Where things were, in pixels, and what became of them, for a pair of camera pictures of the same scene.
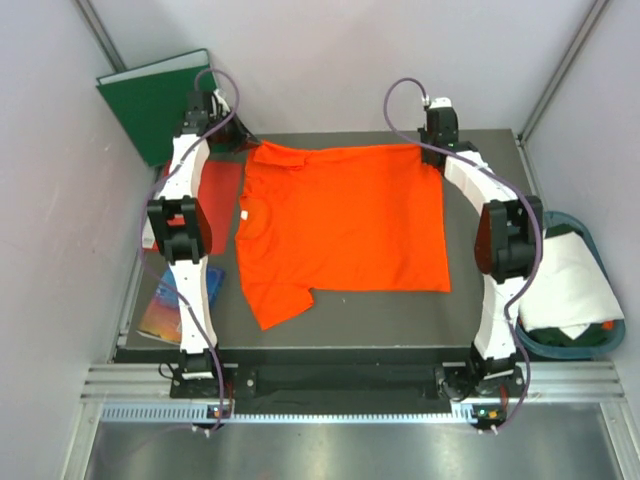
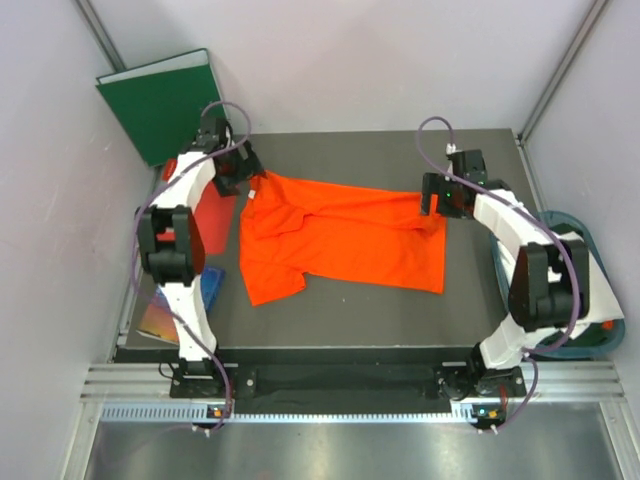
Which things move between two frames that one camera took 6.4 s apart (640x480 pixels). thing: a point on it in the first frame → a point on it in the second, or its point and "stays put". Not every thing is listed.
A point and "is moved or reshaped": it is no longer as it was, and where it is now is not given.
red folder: (219, 192) stays put
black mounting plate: (241, 378) stays put
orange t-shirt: (338, 218) is moved or reshaped
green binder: (150, 102) stays put
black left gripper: (242, 138) → (248, 168)
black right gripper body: (424, 139) → (448, 199)
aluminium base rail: (142, 392) stays put
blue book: (161, 318) stays put
